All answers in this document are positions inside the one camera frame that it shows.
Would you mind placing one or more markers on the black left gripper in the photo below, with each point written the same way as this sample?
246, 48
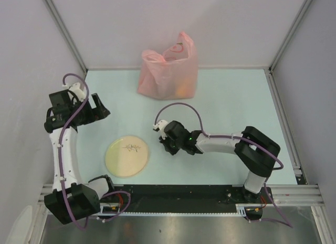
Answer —
101, 112

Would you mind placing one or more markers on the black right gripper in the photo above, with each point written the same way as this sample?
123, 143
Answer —
165, 142

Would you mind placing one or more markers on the red yellow fake peach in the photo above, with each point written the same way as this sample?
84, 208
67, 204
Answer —
184, 89

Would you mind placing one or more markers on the pink plastic bag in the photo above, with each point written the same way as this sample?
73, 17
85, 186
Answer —
160, 73

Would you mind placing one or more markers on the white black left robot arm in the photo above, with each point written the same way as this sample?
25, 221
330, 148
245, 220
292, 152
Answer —
71, 199

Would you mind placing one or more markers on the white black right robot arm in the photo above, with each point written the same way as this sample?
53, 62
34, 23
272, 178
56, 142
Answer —
257, 151

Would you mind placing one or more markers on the cream ceramic plate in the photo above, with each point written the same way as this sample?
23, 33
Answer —
127, 156

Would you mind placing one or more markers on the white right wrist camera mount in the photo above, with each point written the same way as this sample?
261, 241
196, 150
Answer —
159, 127

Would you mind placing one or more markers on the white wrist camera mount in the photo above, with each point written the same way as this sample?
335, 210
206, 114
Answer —
159, 127
75, 92

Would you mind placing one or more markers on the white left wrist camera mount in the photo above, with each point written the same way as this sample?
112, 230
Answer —
75, 92

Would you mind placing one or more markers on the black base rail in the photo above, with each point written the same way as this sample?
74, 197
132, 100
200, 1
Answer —
195, 200

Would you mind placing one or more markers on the aluminium frame rail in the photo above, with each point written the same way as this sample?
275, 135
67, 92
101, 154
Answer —
302, 194

